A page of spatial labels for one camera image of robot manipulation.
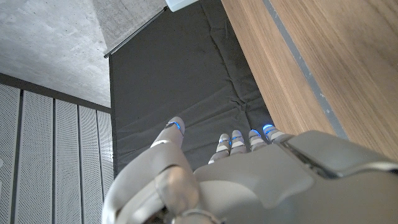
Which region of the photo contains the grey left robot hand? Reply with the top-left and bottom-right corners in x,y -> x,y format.
101,116 -> 398,224

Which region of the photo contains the black cloth backdrop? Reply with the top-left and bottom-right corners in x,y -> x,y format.
108,0 -> 275,175

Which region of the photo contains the black backdrop stand pole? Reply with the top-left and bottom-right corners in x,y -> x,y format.
103,5 -> 170,60

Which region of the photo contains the white power strip box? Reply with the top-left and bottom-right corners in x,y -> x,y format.
164,0 -> 200,13

